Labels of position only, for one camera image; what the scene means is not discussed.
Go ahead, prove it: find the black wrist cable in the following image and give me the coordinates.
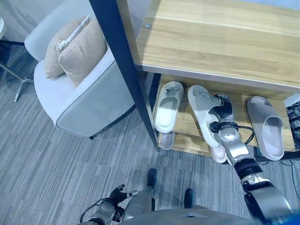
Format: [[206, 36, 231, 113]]
[[234, 125, 255, 146], [79, 198, 111, 223]]

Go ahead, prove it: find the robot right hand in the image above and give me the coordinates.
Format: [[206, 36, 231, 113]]
[[212, 93, 235, 123]]

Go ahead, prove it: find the grey fabric slipper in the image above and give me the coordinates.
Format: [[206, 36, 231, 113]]
[[246, 96, 285, 161]]

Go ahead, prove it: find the white slipper with charms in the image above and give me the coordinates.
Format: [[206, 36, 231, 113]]
[[154, 81, 185, 134], [187, 84, 232, 149]]

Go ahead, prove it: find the chrome table base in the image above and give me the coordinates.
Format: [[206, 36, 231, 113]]
[[0, 40, 35, 103]]

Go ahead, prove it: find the robot left dark foot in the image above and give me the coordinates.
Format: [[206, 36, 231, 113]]
[[146, 168, 158, 187]]

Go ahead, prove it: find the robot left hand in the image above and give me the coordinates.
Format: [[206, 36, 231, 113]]
[[109, 184, 139, 207]]

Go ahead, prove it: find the black patterned bag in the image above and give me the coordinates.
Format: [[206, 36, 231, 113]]
[[286, 103, 300, 152]]

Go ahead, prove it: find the robot silver body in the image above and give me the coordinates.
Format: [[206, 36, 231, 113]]
[[119, 186, 256, 225]]

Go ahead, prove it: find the robot right dark foot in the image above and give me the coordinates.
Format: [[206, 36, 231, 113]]
[[184, 188, 195, 209]]

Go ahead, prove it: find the robot dark foot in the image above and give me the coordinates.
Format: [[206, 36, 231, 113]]
[[184, 188, 195, 209], [146, 168, 158, 187]]

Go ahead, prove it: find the black floor cable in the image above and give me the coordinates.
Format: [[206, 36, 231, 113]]
[[254, 146, 300, 188]]

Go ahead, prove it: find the wooden shoe rack dark frame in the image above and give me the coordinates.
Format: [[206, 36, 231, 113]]
[[89, 0, 300, 162]]

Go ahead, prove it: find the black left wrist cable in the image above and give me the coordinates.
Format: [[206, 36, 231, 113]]
[[79, 198, 111, 223]]

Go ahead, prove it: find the white tassel on cushion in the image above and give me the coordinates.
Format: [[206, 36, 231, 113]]
[[57, 15, 90, 52]]

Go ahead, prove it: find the pale pink slipper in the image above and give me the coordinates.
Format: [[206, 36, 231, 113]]
[[210, 144, 228, 164], [160, 131, 176, 151]]

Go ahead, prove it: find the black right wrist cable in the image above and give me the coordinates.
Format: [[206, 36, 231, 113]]
[[234, 125, 255, 146]]

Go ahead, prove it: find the beige cushion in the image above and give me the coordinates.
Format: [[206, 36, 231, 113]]
[[58, 17, 107, 88], [44, 15, 90, 79]]

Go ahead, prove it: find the white box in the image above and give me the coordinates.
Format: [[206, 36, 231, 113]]
[[283, 93, 300, 109]]

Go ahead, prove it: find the light grey armchair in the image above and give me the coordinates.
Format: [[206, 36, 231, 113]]
[[24, 0, 136, 140]]

